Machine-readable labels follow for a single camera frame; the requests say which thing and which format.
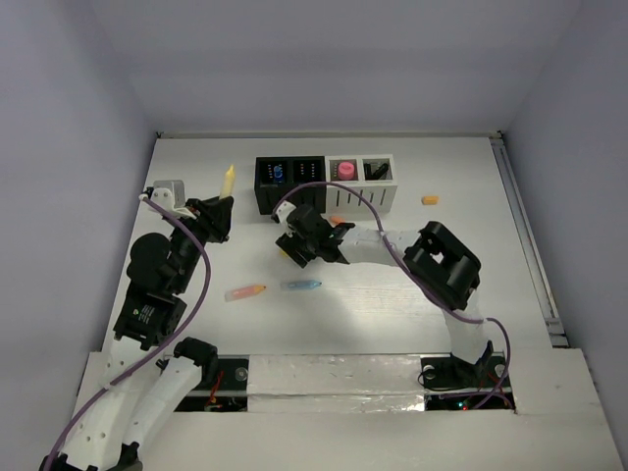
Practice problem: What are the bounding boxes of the yellow pencil-shaped pen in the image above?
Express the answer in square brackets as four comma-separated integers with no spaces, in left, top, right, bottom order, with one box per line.
[219,165,236,199]

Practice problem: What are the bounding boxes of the pink glue stick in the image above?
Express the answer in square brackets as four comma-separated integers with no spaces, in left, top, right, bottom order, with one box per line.
[337,161,356,182]

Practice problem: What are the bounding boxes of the blue black highlighter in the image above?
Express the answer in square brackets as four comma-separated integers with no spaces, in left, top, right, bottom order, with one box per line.
[364,162,390,181]

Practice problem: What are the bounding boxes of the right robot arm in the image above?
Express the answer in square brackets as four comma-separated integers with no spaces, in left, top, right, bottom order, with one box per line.
[273,201,493,385]

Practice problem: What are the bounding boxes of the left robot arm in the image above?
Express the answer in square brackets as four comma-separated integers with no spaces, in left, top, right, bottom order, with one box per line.
[40,189,234,470]

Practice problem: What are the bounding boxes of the blue pencil-shaped pen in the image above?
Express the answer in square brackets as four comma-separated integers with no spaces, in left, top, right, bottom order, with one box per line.
[281,280,322,291]

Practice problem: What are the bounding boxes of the black double container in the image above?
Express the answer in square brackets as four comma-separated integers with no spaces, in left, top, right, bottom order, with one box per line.
[254,156,326,216]

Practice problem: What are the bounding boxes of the orange pencil-shaped pen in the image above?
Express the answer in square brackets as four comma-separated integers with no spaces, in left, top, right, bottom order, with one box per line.
[225,285,267,302]

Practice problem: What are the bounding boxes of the white double container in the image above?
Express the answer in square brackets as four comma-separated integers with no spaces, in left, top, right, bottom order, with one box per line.
[325,154,397,217]

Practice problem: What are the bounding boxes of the silver foil tape strip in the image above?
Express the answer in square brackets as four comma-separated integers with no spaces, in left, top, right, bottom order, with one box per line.
[246,354,425,414]

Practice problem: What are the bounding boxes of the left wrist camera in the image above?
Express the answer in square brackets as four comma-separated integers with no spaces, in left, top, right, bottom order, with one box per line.
[139,180,192,218]

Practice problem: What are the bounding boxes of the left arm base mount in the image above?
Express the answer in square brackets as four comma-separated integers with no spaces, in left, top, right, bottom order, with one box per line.
[176,356,249,413]

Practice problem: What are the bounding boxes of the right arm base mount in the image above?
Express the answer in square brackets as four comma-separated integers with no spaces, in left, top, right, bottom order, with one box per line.
[417,342,515,411]

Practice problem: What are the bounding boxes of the aluminium rail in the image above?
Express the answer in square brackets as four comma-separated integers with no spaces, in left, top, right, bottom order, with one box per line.
[490,137,570,348]

